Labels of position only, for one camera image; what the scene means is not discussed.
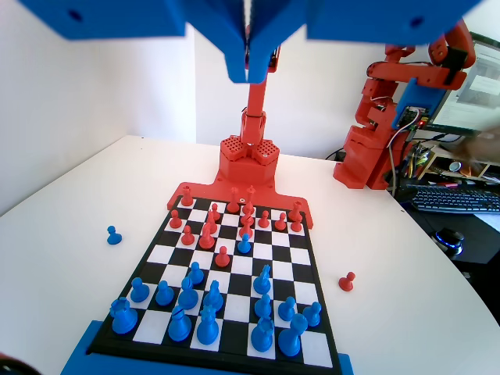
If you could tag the black keyboard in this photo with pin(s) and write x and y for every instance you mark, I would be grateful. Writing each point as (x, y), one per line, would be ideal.
(453, 199)

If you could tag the red robot arm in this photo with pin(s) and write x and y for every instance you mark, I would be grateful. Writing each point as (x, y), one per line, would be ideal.
(250, 164)
(359, 156)

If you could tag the blue chess queen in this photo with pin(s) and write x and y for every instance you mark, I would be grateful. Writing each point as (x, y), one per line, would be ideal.
(207, 328)

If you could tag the red chess piece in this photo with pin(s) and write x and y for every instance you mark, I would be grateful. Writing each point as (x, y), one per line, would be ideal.
(211, 224)
(246, 226)
(248, 210)
(213, 211)
(206, 239)

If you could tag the blue base plate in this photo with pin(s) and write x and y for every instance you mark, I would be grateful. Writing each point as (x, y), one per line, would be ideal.
(78, 359)

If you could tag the red chess queen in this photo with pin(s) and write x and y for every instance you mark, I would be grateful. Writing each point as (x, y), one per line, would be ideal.
(233, 203)

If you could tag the red chess rook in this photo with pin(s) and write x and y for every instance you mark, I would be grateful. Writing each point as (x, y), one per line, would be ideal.
(295, 211)
(187, 197)

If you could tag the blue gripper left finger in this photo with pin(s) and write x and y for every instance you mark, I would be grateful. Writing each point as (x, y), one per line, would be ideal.
(211, 23)

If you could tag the green circuit board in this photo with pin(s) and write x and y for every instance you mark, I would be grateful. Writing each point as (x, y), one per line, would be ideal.
(410, 115)

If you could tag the black mouse with blue light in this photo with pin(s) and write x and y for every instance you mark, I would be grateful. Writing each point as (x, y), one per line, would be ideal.
(449, 240)

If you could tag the small round silver object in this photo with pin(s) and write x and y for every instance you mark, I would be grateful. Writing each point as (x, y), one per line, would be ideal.
(454, 166)

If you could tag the blue circuit board holder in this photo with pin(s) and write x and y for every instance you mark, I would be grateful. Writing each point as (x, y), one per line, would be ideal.
(414, 93)

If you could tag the blue chess bishop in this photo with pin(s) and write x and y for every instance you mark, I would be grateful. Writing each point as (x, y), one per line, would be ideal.
(179, 326)
(187, 297)

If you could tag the red chess king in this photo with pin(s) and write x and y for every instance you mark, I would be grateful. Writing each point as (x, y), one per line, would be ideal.
(251, 194)

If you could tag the blue chess rook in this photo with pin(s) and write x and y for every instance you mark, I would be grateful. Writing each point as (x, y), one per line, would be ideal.
(124, 318)
(262, 336)

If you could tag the blue chess pawn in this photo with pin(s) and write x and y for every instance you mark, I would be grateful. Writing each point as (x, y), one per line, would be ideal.
(163, 293)
(195, 273)
(263, 306)
(113, 236)
(288, 308)
(312, 314)
(244, 244)
(137, 291)

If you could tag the person's hand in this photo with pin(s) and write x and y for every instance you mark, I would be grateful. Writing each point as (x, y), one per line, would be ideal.
(480, 144)

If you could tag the black and white chessboard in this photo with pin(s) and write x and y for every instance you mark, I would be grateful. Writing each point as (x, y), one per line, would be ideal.
(238, 273)

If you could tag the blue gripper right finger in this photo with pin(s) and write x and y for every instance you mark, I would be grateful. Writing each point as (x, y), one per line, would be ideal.
(281, 23)

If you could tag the wooden desk shelf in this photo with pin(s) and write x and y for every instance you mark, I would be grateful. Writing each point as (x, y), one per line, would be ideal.
(441, 162)

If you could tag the computer monitor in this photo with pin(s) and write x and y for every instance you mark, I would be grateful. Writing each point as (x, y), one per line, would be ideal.
(480, 86)

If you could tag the blue chess knight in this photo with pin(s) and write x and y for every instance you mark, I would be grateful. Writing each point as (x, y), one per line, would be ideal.
(262, 281)
(213, 297)

